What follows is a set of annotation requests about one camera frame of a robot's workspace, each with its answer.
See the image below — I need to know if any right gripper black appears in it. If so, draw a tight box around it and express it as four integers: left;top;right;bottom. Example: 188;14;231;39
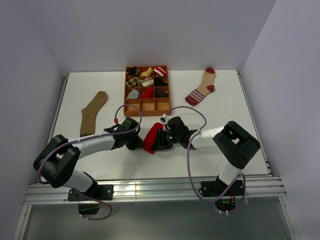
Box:
150;128;181;151

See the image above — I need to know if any red sock with white pattern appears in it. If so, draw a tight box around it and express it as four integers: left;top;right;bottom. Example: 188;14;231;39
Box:
142;122;164;155

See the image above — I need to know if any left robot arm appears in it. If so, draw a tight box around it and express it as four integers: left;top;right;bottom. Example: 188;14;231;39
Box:
33;117;143;200

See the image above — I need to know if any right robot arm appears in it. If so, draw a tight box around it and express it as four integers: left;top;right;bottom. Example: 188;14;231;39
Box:
144;116;261;195

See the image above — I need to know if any beige maroon striped sock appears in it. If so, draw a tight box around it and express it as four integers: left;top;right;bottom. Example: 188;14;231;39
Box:
185;67;216;106

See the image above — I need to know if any dark brown black rolled sock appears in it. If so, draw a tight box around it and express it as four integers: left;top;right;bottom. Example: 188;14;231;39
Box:
154;88;169;98

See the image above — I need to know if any light blue rolled sock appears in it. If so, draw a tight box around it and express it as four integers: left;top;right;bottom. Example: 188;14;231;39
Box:
126;89;140;99

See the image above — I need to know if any orange wooden compartment tray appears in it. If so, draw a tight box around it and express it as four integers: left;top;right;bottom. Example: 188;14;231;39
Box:
123;65;171;117

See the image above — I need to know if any checkered rolled sock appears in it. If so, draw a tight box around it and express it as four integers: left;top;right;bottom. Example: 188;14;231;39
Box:
125;77;140;88

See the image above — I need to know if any beige brown striped rolled sock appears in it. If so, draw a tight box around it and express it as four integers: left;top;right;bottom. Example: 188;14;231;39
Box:
139;77;154;87

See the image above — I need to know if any red white striped rolled sock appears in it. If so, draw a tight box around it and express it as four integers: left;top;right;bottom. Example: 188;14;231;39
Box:
153;66;167;77

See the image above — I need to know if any yellow rolled sock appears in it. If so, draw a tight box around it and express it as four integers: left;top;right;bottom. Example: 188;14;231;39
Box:
140;67;153;77

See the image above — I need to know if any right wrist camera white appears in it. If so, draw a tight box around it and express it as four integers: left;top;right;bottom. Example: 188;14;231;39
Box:
160;114;171;125

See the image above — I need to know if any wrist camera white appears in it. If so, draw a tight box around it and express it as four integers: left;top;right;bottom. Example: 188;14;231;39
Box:
114;117;126;125
160;114;171;125

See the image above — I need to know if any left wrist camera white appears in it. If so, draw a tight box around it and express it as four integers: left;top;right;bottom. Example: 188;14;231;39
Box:
114;117;126;125

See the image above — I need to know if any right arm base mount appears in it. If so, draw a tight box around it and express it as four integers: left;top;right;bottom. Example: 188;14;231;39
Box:
198;179;245;198

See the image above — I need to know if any black box under rail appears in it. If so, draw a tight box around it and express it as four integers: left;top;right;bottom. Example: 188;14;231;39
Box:
78;203;100;216

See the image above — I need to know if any aluminium front rail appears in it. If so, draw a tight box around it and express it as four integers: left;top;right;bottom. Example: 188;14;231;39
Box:
23;176;287;205

